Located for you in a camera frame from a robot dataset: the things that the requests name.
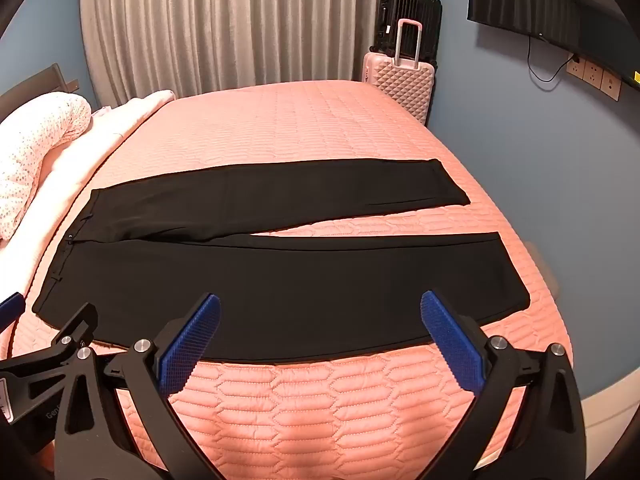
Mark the wall-mounted black television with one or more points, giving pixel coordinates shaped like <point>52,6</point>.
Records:
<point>550,0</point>

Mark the black pants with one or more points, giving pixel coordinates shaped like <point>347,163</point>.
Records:
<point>300,285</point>

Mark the white dotted pillow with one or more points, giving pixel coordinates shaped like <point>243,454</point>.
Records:
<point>35,150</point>

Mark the grey pleated curtain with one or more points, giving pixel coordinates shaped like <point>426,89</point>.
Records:
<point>225,25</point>

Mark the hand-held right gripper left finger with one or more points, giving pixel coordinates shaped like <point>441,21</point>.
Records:
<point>192,345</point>

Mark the black hard-shell suitcase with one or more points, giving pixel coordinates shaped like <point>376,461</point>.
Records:
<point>400,5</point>

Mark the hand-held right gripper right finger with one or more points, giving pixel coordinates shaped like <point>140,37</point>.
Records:
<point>452,345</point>

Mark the beige wall socket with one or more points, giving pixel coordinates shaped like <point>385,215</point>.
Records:
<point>575,68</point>
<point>611,85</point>
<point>593,75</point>

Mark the pink quilted bed cover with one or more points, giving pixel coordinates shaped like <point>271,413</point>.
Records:
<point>325,125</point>

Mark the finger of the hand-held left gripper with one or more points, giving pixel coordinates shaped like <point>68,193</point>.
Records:
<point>10,310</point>
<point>80,325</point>

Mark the dark grey headboard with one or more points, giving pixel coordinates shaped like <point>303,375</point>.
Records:
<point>40,82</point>

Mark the pink diamond-pattern suitcase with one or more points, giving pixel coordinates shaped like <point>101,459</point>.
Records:
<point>400,90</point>

